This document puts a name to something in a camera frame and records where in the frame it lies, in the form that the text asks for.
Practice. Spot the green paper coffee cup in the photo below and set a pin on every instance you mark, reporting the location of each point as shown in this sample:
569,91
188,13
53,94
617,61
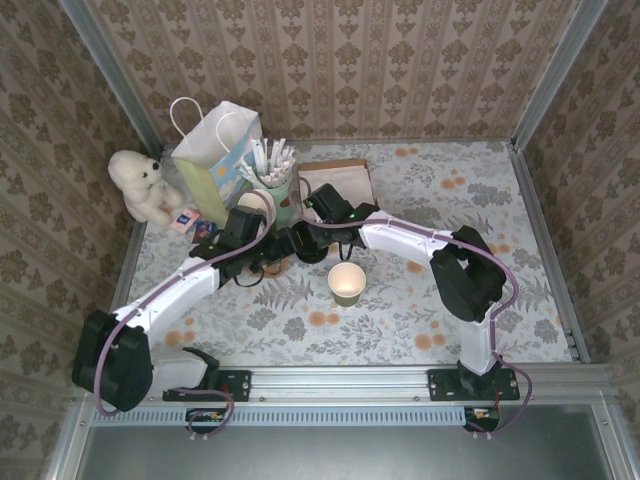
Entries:
346,285

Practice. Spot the white paper gift bag landscape print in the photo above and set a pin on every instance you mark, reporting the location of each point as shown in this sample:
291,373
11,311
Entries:
210,140

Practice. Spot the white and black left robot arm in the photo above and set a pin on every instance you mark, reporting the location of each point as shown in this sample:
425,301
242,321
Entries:
165,300

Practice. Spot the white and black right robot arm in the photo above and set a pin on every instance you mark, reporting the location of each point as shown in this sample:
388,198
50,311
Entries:
400,240

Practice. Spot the stack of green paper cups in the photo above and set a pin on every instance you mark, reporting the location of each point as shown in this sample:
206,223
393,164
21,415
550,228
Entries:
256,199

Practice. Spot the mint green mug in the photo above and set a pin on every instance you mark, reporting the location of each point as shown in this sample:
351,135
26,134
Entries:
284,205

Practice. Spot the white paper napkin stack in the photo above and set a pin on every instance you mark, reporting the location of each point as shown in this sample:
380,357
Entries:
350,180

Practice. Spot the shallow brown cardboard box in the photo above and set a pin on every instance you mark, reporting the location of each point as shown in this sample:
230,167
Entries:
335,162

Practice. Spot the blue sugar packet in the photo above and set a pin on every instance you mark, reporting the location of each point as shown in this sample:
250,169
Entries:
204,230

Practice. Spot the white wrapped straw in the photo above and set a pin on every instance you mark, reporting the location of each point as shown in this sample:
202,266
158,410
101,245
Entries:
287,155
276,152
274,177
258,155
248,170

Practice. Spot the pink sugar packet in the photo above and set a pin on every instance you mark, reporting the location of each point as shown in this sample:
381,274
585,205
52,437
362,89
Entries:
183,220

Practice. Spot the white teddy bear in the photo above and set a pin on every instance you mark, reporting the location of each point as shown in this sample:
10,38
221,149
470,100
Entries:
135,175

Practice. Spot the floral patterned table mat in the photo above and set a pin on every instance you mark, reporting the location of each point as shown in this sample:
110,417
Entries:
400,320

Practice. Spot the black connector box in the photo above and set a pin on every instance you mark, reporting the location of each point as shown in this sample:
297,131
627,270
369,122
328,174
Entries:
482,415
205,416

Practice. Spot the grey metal shelf panel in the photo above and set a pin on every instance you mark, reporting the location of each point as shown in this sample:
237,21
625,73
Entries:
350,455

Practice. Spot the aluminium side rail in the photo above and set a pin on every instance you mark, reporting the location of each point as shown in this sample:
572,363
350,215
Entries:
550,250
129,265

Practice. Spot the aluminium mounting rail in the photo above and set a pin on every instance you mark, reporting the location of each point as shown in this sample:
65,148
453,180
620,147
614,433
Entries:
340,385

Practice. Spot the aluminium frame post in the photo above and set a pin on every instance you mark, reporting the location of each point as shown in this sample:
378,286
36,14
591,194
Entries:
116,75
557,75

